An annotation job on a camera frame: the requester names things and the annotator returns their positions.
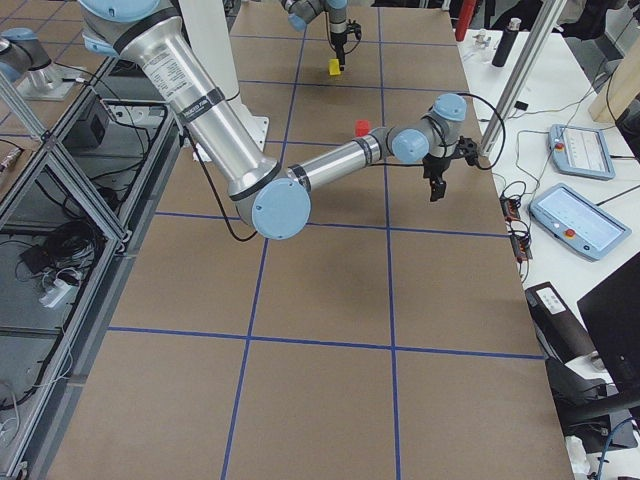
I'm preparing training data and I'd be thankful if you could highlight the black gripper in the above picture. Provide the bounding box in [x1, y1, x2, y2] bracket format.
[422, 154, 450, 202]
[329, 29, 347, 69]

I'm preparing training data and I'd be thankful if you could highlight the yellow foam block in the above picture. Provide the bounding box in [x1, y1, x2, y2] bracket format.
[328, 58, 342, 76]

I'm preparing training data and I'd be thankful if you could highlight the red foam block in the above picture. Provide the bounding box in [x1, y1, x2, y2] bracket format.
[354, 119, 371, 137]

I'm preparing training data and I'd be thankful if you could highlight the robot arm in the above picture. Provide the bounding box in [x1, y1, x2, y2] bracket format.
[281, 0, 348, 74]
[81, 1, 479, 240]

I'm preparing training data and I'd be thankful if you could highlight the near teach pendant tablet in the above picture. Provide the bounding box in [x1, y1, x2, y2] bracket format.
[528, 183, 632, 261]

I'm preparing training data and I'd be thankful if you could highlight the teach pendant tablet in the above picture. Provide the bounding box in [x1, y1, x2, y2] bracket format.
[549, 124, 616, 181]
[528, 183, 632, 261]

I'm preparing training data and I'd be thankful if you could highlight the red bottle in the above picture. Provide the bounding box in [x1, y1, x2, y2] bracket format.
[455, 0, 477, 42]

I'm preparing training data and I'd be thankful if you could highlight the far teach pendant tablet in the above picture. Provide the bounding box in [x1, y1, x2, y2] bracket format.
[549, 124, 616, 181]

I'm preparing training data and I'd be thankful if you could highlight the black thermos bottle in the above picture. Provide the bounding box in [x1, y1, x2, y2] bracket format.
[492, 17, 521, 68]

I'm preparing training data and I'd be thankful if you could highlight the black computer monitor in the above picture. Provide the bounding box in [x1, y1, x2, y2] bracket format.
[544, 267, 640, 451]

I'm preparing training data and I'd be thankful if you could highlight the black power adapter box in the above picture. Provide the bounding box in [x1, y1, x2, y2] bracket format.
[63, 101, 110, 149]

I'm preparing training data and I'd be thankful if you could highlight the white power strip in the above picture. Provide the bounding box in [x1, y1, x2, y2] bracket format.
[39, 279, 71, 308]

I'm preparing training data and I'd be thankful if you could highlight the aluminium frame post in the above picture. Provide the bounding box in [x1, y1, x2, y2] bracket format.
[479, 0, 566, 157]

